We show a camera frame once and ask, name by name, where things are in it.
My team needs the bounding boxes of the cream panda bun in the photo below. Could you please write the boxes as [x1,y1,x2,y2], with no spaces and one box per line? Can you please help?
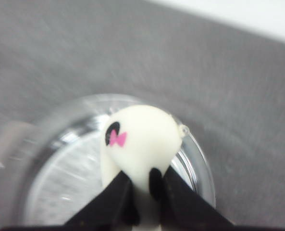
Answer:
[100,105,188,231]

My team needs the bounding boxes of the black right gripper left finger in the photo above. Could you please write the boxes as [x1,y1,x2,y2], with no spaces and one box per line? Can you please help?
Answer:
[64,171,132,231]

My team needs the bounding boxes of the stainless steel steamer pot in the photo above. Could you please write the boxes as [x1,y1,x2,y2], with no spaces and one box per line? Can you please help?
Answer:
[0,93,216,231]

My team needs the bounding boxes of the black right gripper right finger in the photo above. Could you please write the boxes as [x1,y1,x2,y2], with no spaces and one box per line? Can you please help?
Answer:
[161,167,235,231]

